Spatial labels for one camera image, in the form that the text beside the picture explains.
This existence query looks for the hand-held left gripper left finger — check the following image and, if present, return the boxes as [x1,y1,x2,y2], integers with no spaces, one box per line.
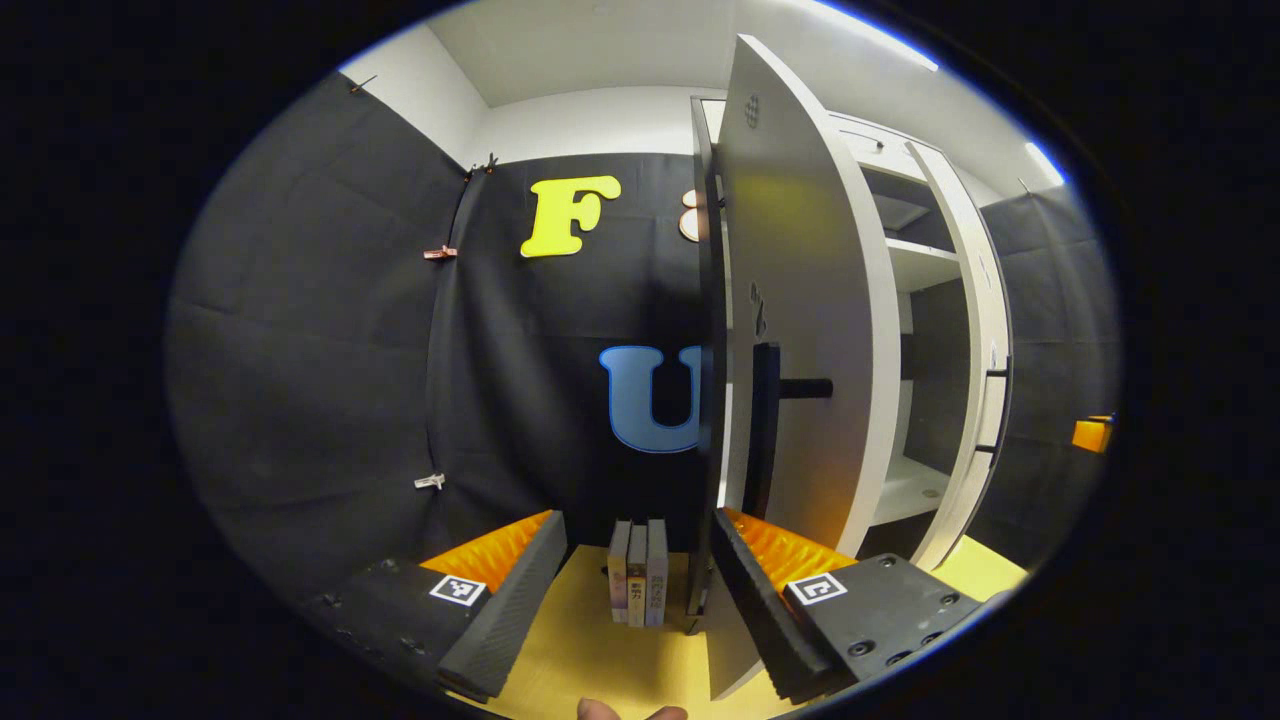
[320,510,569,701]

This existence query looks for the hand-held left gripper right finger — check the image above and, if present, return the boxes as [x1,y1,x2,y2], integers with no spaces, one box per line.
[712,507,983,704]

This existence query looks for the white cabinet door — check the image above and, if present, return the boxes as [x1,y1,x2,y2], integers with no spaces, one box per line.
[905,140,1013,573]
[688,35,903,701]

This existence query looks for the white and grey cabinet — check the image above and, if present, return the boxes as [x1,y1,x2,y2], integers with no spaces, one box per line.
[700,97,1001,561]

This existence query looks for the beige cabinet drawer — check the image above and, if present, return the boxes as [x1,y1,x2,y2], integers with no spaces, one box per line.
[828,112,946,191]

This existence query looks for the pale orange spine book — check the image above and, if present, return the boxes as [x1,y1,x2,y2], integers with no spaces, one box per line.
[607,521,633,623]

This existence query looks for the beige spine book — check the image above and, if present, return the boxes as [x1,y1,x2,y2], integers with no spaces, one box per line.
[627,524,649,628]

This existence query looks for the short ceiling light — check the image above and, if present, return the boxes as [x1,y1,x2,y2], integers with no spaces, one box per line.
[1022,140,1069,186]

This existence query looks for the black backdrop cloth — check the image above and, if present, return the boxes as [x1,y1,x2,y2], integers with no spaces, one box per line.
[165,70,1121,601]

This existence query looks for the long ceiling light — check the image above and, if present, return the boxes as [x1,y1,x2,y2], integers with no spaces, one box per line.
[810,0,941,73]

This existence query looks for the black right door handle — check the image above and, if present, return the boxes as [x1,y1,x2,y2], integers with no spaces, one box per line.
[975,366,1013,456]

